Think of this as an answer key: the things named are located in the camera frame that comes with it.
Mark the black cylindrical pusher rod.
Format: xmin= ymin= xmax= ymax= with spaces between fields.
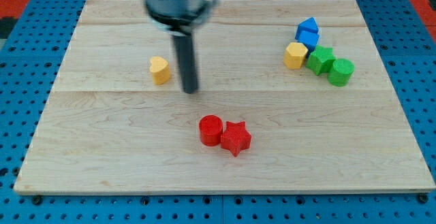
xmin=172 ymin=35 xmax=198 ymax=94

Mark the blue cube block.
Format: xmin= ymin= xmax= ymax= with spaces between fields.
xmin=298 ymin=31 xmax=320 ymax=53

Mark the yellow hexagon block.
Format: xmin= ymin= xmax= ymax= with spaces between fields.
xmin=283 ymin=42 xmax=309 ymax=69

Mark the green star block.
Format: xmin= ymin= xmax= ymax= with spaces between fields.
xmin=306 ymin=45 xmax=336 ymax=76

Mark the wooden board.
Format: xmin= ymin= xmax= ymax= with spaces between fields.
xmin=14 ymin=0 xmax=435 ymax=195

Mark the red cylinder block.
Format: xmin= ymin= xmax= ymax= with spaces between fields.
xmin=198 ymin=114 xmax=223 ymax=146

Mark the red star block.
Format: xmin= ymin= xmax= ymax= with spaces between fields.
xmin=221 ymin=121 xmax=252 ymax=157

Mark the green cylinder block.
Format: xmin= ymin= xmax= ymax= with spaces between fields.
xmin=328 ymin=59 xmax=355 ymax=86

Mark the yellow heart block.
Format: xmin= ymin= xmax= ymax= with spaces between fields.
xmin=149 ymin=56 xmax=171 ymax=85

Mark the blue house-shaped block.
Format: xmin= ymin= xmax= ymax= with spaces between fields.
xmin=295 ymin=17 xmax=319 ymax=39

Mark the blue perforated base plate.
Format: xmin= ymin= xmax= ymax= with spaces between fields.
xmin=1 ymin=0 xmax=435 ymax=223

